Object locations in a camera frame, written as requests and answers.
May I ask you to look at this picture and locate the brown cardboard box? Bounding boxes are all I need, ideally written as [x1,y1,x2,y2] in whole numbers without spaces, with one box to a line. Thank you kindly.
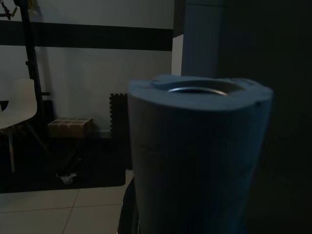
[47,117,94,139]

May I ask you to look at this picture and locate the white shell chair wooden legs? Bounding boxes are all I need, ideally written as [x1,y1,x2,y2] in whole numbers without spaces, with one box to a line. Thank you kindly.
[0,78,51,173]

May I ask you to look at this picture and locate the light blue cylinder with metal ring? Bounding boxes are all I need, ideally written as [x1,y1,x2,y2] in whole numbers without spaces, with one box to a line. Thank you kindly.
[127,74,273,234]

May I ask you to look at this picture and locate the white pillar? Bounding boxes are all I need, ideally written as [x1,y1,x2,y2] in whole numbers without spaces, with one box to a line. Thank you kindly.
[171,34,185,77]

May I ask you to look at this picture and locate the black wheeled stand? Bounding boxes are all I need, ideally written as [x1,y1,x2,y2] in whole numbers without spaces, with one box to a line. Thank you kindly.
[13,0,84,185]

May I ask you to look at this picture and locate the black puzzle foam tile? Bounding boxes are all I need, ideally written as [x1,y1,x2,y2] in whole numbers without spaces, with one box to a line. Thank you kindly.
[109,93,129,140]

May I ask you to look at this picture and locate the black foam floor mat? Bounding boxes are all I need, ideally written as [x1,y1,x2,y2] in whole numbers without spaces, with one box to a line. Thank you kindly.
[0,135,134,195]

